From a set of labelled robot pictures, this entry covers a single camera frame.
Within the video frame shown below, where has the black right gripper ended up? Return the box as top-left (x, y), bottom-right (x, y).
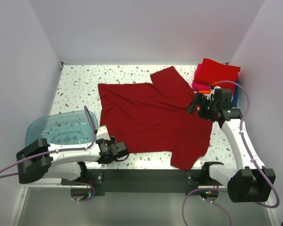
top-left (185, 93), bottom-right (218, 122)

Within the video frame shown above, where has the dark red t shirt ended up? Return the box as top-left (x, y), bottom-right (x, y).
top-left (98, 66), bottom-right (213, 170)

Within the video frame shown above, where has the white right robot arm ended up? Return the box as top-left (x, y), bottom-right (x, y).
top-left (187, 87), bottom-right (275, 203)

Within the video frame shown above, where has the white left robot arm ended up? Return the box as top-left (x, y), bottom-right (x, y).
top-left (16, 138), bottom-right (129, 185)

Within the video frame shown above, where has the orange folded shirt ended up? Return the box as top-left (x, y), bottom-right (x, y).
top-left (198, 90), bottom-right (211, 95)

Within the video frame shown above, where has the pink folded shirt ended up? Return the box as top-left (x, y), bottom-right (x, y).
top-left (191, 64), bottom-right (210, 91)

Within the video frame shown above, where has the bright red folded shirt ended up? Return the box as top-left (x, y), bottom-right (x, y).
top-left (196, 58), bottom-right (241, 86)

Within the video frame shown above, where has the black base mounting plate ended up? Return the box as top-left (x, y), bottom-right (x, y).
top-left (77, 169), bottom-right (222, 196)

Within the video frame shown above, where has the translucent blue plastic bin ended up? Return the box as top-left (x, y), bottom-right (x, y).
top-left (25, 110), bottom-right (98, 146)

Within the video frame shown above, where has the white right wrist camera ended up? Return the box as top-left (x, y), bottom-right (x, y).
top-left (207, 81), bottom-right (222, 101)

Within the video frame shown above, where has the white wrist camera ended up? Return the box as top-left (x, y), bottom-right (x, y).
top-left (207, 81), bottom-right (222, 101)
top-left (96, 126), bottom-right (110, 140)

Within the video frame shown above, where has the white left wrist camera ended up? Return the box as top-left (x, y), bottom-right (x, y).
top-left (96, 126), bottom-right (110, 140)

